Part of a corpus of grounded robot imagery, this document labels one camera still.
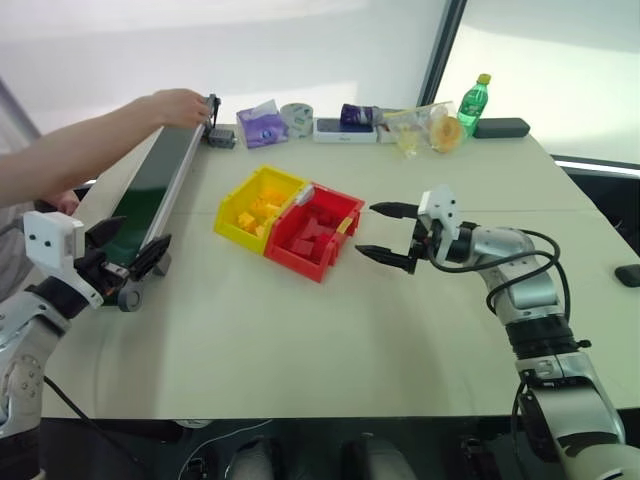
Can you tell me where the black oblong case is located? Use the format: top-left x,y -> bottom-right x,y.
471,117 -> 531,140

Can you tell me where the grey tape roll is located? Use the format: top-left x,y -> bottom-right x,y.
279,101 -> 316,139

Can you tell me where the person's left hand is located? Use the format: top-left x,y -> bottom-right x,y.
148,88 -> 214,127

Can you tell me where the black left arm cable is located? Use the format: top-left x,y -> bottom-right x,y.
42,375 -> 139,480

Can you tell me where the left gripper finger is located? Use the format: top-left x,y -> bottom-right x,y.
83,215 -> 128,252
129,235 -> 172,280

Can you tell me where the purple tissue packet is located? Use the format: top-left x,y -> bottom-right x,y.
235,98 -> 291,150

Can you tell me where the red plastic bin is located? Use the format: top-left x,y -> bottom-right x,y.
263,181 -> 366,284

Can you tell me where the person's right hand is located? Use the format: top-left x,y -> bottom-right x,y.
55,190 -> 82,216

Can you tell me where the black computer mouse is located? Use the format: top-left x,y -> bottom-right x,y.
613,263 -> 640,289

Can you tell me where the small grey electric motor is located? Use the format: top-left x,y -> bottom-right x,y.
201,124 -> 237,150

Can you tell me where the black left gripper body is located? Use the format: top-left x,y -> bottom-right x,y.
73,248 -> 135,302

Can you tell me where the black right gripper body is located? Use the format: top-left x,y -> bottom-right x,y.
406,217 -> 442,277

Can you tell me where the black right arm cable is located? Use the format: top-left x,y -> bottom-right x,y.
428,233 -> 574,321

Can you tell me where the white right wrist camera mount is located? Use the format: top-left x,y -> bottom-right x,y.
416,184 -> 462,262

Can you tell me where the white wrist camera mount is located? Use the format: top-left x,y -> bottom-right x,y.
23,210 -> 105,308
416,184 -> 462,262

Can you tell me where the white flat box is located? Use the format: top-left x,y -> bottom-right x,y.
313,116 -> 379,145

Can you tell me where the green conveyor belt unit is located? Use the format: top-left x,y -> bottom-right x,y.
101,93 -> 224,314

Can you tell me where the clear plastic bag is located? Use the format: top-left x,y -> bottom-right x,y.
378,101 -> 470,161

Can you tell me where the dark window frame post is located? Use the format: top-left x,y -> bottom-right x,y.
416,0 -> 469,109

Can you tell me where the purple foil pouch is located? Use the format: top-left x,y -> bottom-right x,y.
340,103 -> 382,127

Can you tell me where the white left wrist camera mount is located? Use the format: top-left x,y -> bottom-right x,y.
23,210 -> 105,308

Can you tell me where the red block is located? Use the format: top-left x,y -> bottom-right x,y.
288,237 -> 317,262

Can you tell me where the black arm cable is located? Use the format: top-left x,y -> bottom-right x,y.
42,375 -> 139,480
428,233 -> 574,321

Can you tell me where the green plastic bottle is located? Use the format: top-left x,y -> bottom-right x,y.
456,73 -> 493,138

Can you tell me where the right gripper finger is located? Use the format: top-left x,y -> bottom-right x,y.
354,244 -> 417,275
369,200 -> 420,221

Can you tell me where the yellow plastic bin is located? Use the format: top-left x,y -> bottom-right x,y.
213,164 -> 309,256

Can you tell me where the round orange pastry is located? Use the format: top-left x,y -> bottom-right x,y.
429,115 -> 467,154

